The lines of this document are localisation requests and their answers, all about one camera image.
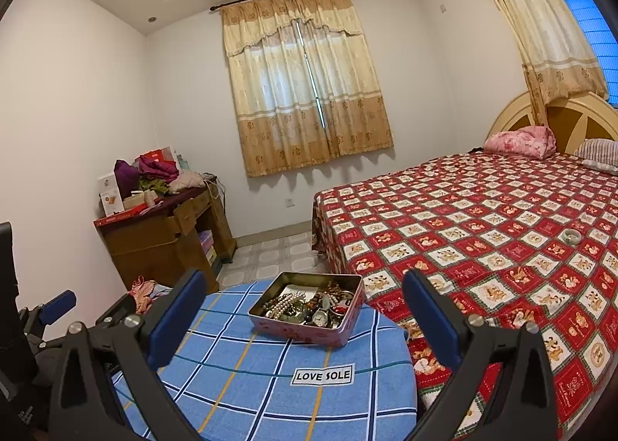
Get pink quilt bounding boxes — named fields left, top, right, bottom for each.
left=483, top=126, right=557, bottom=162

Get silver wristwatch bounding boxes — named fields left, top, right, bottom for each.
left=308, top=307, right=335, bottom=330

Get pink tin box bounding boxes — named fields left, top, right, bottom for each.
left=247, top=271, right=364, bottom=348

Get wooden headboard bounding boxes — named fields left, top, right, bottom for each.
left=489, top=90, right=618, bottom=157

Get magenta cloth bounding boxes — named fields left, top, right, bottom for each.
left=138, top=154, right=180, bottom=184

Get pile of clothes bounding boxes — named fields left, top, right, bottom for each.
left=127, top=276, right=171, bottom=316

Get shiny bead necklace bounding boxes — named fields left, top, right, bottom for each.
left=262, top=292, right=306, bottom=322

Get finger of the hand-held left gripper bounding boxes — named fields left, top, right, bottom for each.
left=94, top=293, right=141, bottom=327
left=18, top=290, right=78, bottom=343

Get striped pillow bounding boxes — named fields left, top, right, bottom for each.
left=572, top=137, right=618, bottom=177

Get stacked boxes under desk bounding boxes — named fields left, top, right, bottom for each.
left=197, top=230, right=216, bottom=269

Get purple cloth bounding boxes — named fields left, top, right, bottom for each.
left=114, top=158, right=142, bottom=199

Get wooden desk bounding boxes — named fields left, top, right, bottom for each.
left=93, top=175, right=238, bottom=294

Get blue plaid tablecloth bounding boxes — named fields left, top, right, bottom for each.
left=110, top=278, right=419, bottom=441

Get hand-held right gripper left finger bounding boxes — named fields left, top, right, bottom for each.
left=48, top=268, right=209, bottom=441

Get red patterned bed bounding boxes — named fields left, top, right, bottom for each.
left=311, top=150, right=618, bottom=441

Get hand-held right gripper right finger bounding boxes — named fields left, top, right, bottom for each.
left=402, top=268, right=563, bottom=441

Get grey bead bracelet red tassel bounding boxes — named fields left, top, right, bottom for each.
left=311, top=281, right=355, bottom=314

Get window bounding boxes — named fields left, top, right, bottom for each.
left=525, top=0, right=618, bottom=109

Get beige patterned curtain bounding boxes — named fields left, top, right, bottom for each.
left=460, top=0, right=611, bottom=129
left=221, top=0, right=395, bottom=178

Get beige cloth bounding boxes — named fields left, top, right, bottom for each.
left=168, top=170, right=209, bottom=194

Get red flat box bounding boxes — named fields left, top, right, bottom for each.
left=93, top=203, right=161, bottom=229

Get white cardboard box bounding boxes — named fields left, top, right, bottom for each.
left=96, top=173, right=122, bottom=218

